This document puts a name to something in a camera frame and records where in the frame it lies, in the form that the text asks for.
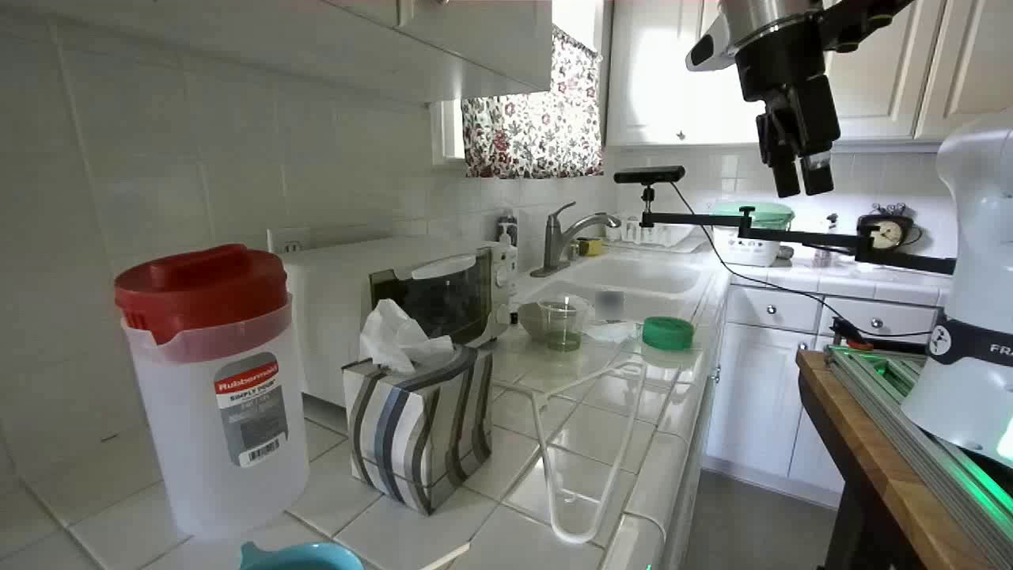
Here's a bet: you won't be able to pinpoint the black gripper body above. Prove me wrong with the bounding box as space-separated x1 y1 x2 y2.
734 25 840 154

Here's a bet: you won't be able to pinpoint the small white toaster oven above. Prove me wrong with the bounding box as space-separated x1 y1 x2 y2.
283 239 519 406

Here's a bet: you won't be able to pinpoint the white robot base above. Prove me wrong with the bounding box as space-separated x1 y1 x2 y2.
901 111 1013 465

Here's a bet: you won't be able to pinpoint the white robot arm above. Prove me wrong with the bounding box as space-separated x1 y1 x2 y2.
682 0 913 196

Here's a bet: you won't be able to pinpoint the green lidded container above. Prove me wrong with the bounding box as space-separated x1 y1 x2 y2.
741 203 793 232

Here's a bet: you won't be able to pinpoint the white upper cabinets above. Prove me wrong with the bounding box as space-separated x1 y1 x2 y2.
609 0 1013 154

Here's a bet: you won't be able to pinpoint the white cabinets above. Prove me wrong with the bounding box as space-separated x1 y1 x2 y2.
706 285 938 507
609 0 1013 154

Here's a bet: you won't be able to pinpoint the white sink basin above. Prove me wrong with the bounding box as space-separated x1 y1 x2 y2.
516 253 712 320

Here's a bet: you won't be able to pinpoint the green plastic lid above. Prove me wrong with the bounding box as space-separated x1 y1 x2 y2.
642 317 692 350

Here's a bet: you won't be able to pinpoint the floral window curtain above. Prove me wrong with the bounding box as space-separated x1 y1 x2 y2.
462 31 601 176

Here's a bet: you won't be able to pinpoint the small dark-lidded jar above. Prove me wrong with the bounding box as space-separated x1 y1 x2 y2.
594 290 624 324

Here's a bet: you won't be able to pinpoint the chrome kitchen faucet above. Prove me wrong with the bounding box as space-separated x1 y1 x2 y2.
536 206 621 279

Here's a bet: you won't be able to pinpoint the white lower cabinets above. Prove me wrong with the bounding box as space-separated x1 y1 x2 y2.
706 285 938 507

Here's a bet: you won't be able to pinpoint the striped fabric tissue box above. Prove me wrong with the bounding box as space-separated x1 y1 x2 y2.
343 299 493 515

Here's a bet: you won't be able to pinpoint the clear pitcher with red lid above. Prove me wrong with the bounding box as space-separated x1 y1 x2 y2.
113 244 310 541

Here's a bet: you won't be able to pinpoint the blue bowl rim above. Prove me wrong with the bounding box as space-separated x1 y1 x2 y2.
240 541 363 570

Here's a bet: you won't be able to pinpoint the black camera on stand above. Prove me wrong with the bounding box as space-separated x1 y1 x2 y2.
612 161 960 279

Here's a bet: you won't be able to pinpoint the wooden table with rail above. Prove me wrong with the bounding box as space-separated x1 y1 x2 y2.
793 344 1013 570

